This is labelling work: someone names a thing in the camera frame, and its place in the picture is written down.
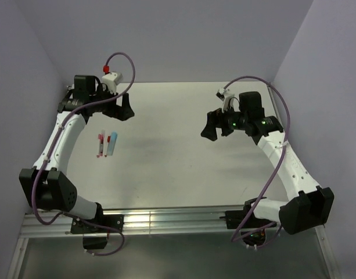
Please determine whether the aluminium frame rail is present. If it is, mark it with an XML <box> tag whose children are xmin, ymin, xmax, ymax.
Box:
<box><xmin>19</xmin><ymin>205</ymin><xmax>325</xmax><ymax>238</ymax></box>

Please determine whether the light blue highlighter pen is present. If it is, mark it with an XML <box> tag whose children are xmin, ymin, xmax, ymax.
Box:
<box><xmin>108</xmin><ymin>132</ymin><xmax>118</xmax><ymax>156</ymax></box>

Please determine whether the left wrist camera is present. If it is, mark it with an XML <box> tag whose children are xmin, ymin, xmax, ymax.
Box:
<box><xmin>101</xmin><ymin>65</ymin><xmax>123</xmax><ymax>94</ymax></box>

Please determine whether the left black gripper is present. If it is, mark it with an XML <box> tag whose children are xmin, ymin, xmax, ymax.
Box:
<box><xmin>89</xmin><ymin>84</ymin><xmax>134</xmax><ymax>121</ymax></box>

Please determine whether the white pen red tip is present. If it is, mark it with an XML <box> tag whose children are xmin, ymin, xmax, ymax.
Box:
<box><xmin>104</xmin><ymin>142</ymin><xmax>110</xmax><ymax>157</ymax></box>

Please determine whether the white pen pink tip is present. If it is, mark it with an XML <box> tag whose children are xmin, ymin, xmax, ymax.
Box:
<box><xmin>96</xmin><ymin>134</ymin><xmax>104</xmax><ymax>158</ymax></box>

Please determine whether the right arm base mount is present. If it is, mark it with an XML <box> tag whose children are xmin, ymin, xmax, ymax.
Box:
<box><xmin>220</xmin><ymin>210</ymin><xmax>276</xmax><ymax>246</ymax></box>

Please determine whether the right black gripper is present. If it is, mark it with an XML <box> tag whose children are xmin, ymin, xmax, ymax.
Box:
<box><xmin>201</xmin><ymin>101</ymin><xmax>249</xmax><ymax>141</ymax></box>

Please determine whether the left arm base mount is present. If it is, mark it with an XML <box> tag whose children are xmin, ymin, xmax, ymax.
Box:
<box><xmin>70</xmin><ymin>214</ymin><xmax>125</xmax><ymax>251</ymax></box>

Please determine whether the dark red pen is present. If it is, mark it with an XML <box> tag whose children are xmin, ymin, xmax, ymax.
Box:
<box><xmin>99</xmin><ymin>130</ymin><xmax>106</xmax><ymax>156</ymax></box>

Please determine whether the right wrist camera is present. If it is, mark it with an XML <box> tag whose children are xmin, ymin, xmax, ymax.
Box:
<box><xmin>216</xmin><ymin>88</ymin><xmax>235</xmax><ymax>112</ymax></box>

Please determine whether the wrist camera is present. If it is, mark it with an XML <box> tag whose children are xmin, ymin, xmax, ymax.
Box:
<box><xmin>101</xmin><ymin>65</ymin><xmax>123</xmax><ymax>94</ymax></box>
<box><xmin>216</xmin><ymin>88</ymin><xmax>235</xmax><ymax>112</ymax></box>

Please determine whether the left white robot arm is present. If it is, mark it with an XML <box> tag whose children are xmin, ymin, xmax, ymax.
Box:
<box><xmin>19</xmin><ymin>72</ymin><xmax>134</xmax><ymax>232</ymax></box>

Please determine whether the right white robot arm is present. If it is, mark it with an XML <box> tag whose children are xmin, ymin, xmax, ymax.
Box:
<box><xmin>201</xmin><ymin>89</ymin><xmax>335</xmax><ymax>235</ymax></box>

